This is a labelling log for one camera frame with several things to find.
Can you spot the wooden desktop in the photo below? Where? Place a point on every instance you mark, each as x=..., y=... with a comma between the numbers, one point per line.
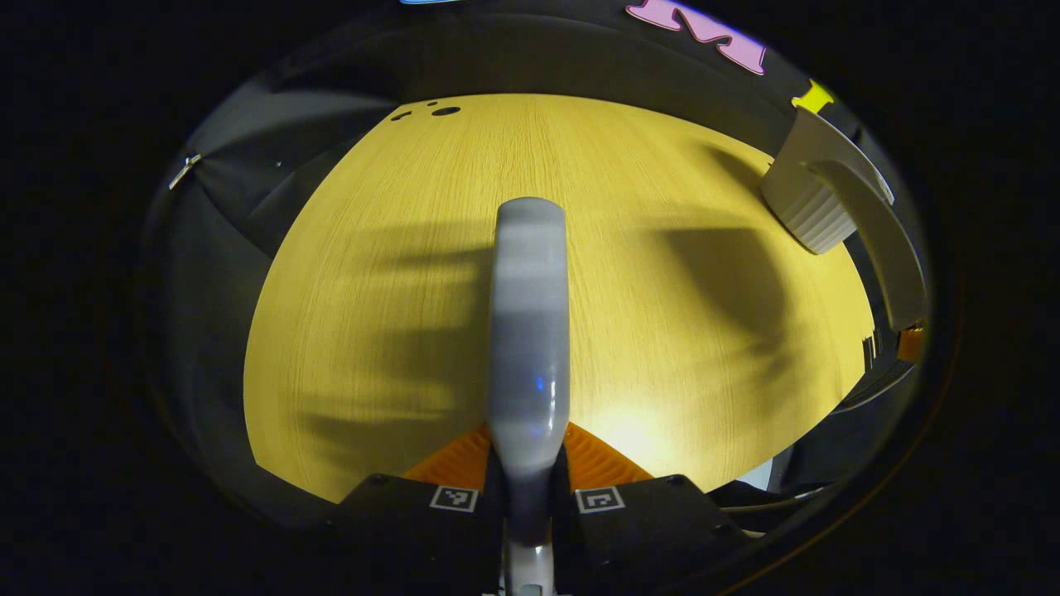
x=646, y=182

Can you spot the grey plastic dustpan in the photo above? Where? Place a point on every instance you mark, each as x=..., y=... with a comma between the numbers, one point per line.
x=890, y=248

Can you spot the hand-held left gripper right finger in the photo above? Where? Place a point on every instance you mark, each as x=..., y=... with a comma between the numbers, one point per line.
x=646, y=530

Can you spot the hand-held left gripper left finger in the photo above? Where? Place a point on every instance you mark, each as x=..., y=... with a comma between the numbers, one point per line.
x=414, y=530

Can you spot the grey ribbed garbage bin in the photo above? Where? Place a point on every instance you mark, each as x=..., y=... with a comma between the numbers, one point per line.
x=807, y=207

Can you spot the silver metal clip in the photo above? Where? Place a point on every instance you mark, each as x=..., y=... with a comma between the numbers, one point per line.
x=184, y=171

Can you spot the small grey broom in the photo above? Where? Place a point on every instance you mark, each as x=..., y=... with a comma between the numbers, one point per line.
x=530, y=331

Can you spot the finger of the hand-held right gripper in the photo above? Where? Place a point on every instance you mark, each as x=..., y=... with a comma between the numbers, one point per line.
x=910, y=343
x=869, y=351

